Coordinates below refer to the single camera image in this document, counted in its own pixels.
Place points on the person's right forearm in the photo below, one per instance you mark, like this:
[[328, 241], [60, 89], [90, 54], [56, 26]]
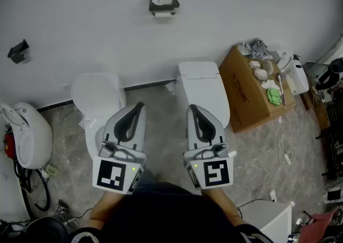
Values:
[[222, 204]]

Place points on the green cloth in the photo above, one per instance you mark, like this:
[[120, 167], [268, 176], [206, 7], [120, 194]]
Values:
[[274, 97]]

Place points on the white tissue sheet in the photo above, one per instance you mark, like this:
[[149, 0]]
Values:
[[162, 15]]

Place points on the white power adapter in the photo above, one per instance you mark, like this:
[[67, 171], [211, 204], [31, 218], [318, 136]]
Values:
[[272, 195]]

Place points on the red sheet item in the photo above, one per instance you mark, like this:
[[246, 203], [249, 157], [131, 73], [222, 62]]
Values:
[[319, 227]]

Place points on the black wall bracket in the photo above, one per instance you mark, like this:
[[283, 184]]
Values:
[[18, 52]]

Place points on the black round seat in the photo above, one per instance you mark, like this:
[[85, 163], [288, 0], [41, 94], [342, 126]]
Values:
[[48, 229]]

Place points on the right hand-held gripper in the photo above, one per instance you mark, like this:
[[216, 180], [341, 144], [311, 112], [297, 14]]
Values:
[[215, 173]]

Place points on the person's dark top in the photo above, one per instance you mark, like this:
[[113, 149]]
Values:
[[166, 215]]

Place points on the white cabinet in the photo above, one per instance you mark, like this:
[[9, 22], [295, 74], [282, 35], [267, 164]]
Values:
[[276, 220]]

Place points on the person's left forearm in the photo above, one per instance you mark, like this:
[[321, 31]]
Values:
[[107, 204]]

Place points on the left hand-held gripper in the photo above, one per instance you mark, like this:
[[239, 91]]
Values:
[[111, 173]]

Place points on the white toilet with closed lid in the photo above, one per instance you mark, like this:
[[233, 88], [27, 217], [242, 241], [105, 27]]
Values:
[[201, 81]]

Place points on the brown cardboard box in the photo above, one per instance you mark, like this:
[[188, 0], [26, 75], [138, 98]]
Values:
[[246, 97]]

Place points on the grey fluffy brush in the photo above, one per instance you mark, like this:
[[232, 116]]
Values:
[[268, 67]]

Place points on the grey crumpled cloth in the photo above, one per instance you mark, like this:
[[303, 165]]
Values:
[[258, 48]]

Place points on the white bidet seat unit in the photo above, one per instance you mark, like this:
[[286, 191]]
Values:
[[297, 75]]

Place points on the white toilet with open lid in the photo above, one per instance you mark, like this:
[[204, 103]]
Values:
[[93, 97]]

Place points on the person's blue jeans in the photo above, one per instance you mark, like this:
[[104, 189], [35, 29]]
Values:
[[146, 180]]

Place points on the small white box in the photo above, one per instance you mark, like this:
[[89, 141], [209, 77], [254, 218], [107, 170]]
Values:
[[254, 63]]

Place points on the white round sponge ball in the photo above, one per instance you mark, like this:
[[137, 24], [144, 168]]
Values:
[[260, 73]]

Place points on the black metal rack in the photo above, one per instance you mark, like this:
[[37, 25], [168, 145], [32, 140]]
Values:
[[335, 140]]

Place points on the white crumpled tissue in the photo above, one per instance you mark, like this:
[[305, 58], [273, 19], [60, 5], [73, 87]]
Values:
[[269, 84]]

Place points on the red object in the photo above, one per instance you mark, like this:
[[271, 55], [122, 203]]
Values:
[[9, 141]]

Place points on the black wall shelf holder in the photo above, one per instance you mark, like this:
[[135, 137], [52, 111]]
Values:
[[163, 8]]

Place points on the pale crumpled cloth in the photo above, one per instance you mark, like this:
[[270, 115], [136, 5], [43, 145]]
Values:
[[243, 48]]

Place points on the white rounded urinal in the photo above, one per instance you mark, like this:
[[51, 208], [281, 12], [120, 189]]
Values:
[[29, 134]]

